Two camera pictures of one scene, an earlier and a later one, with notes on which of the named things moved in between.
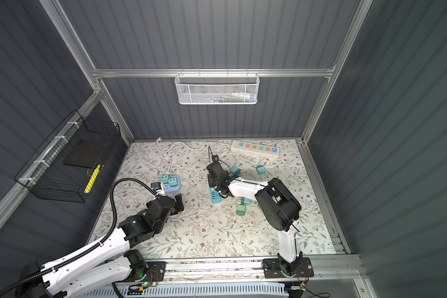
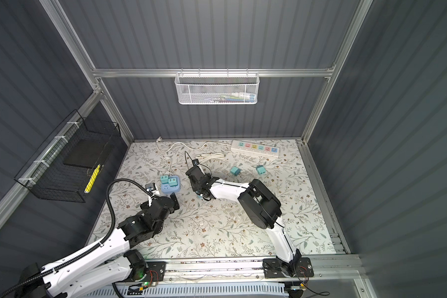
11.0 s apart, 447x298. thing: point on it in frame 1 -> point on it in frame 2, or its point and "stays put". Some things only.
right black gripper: [211, 181] -> [194, 187]
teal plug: [172, 182] stays put
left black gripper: [179, 203] stays put
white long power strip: [255, 148] stays put
